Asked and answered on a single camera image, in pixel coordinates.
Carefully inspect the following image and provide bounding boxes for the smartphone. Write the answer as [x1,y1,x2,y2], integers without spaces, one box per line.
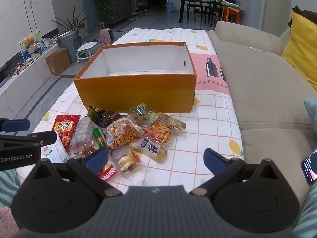
[300,149,317,185]

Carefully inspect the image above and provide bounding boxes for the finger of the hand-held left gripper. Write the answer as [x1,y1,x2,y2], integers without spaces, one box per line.
[0,131,58,152]
[0,118,31,133]

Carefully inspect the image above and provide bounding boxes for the pink fluffy cloth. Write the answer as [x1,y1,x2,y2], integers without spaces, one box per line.
[0,207,18,238]

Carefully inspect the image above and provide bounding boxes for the teal striped clothing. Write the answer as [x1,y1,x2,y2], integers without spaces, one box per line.
[293,185,317,238]
[0,170,24,207]

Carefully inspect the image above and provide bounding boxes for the clear cookie packet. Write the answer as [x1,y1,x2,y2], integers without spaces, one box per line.
[109,151,145,179]

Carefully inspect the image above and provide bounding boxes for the checkered lemon print tablecloth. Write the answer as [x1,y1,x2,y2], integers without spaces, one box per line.
[15,27,245,187]

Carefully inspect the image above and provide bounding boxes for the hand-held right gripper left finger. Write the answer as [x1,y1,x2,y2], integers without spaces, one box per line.
[32,148,123,197]

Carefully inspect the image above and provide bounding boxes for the tan packet with white label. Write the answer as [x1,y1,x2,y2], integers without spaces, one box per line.
[131,136,169,164]

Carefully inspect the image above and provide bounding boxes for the beige sofa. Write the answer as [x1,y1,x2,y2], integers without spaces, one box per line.
[207,20,317,204]

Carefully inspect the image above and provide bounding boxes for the white round stool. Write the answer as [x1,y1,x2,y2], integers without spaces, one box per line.
[76,42,98,64]

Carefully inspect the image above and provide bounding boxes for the orange cardboard box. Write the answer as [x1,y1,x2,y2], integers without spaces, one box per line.
[74,42,197,114]

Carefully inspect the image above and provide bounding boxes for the light blue pillow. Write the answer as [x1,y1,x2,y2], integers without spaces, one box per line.
[304,99,317,135]

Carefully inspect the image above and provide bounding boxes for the black dining chair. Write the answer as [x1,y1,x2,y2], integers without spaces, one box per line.
[203,0,223,27]
[186,0,206,20]

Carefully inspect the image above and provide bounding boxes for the orange stools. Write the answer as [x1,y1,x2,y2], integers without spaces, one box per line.
[221,5,242,23]

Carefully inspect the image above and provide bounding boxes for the stack of papers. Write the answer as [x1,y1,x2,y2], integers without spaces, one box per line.
[221,0,243,9]

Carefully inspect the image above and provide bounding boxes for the yellow pillow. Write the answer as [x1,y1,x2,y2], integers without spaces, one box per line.
[282,11,317,91]

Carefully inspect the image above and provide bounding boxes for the teddy bear picture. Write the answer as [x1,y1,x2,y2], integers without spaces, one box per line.
[19,30,42,55]

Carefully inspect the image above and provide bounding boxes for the green sausage stick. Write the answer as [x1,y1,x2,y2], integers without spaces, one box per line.
[93,128,107,150]

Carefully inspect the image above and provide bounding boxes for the red snack packet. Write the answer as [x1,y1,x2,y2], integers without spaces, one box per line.
[52,114,81,153]

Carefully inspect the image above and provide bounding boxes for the white tv cabinet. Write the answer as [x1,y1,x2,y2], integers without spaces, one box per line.
[0,43,60,129]

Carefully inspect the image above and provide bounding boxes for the brown cardboard carton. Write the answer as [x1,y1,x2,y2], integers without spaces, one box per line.
[45,48,71,76]

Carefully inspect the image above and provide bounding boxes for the clear packet of white candies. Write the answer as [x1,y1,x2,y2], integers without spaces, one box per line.
[72,117,96,145]

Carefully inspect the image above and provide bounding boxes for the pink space heater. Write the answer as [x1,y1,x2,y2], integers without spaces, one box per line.
[99,28,114,44]

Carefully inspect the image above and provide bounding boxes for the grey round bin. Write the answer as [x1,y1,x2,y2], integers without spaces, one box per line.
[57,30,82,63]

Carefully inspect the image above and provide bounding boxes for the grey drawer cabinet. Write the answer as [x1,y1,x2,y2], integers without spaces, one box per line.
[106,0,132,26]

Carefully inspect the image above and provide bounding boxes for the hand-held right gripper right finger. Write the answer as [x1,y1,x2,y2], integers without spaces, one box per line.
[189,148,283,197]

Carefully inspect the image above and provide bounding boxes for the green snack packet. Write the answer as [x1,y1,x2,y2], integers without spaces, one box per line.
[129,103,156,119]

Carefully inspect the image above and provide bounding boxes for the dark cloth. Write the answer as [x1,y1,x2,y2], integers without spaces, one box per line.
[287,5,317,30]

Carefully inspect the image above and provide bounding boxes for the long-leaf potted plant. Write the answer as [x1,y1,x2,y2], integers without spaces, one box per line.
[52,5,88,39]

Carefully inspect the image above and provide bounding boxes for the black snack packet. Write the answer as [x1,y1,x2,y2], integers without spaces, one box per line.
[87,105,122,129]

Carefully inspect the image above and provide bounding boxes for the red-brown meat snack packet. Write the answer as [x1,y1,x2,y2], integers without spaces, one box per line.
[70,140,99,159]

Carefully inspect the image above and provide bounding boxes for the orange crispy sticks packet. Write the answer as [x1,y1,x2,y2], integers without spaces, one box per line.
[106,118,143,150]

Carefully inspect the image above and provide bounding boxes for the clutter of small toys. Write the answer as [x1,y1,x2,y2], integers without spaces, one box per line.
[32,37,59,55]

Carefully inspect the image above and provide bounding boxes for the white snack packet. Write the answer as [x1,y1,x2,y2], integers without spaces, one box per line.
[41,131,69,164]

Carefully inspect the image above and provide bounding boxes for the clear peanut packet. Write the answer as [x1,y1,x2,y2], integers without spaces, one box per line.
[143,112,187,145]

